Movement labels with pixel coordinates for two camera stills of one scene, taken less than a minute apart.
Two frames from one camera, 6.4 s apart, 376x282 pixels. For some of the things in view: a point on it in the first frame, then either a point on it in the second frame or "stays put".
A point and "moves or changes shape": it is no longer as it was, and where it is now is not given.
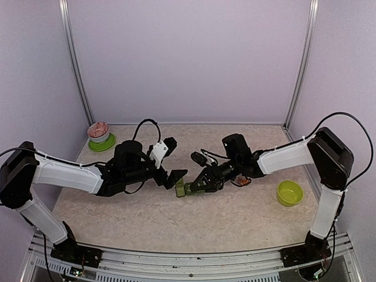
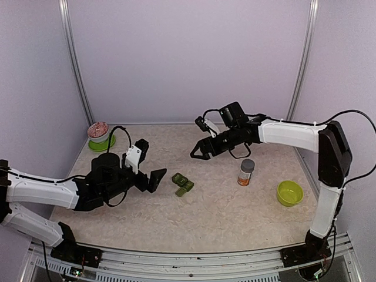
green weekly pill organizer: [183, 189] moves or changes shape
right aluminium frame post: [310, 40] stays put
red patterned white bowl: [98, 131] stays put
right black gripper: [212, 176] -> [214, 150]
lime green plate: [98, 147] stays put
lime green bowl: [289, 192] stays put
